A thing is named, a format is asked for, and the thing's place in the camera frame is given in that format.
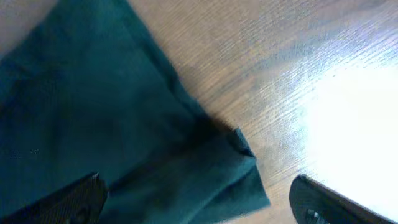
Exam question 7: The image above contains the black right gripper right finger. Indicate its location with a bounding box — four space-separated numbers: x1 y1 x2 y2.
289 175 395 224

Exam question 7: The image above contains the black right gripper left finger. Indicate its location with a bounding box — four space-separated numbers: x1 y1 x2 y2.
1 173 109 224

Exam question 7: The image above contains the dark green t-shirt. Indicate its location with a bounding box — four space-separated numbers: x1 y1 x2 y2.
1 0 269 223

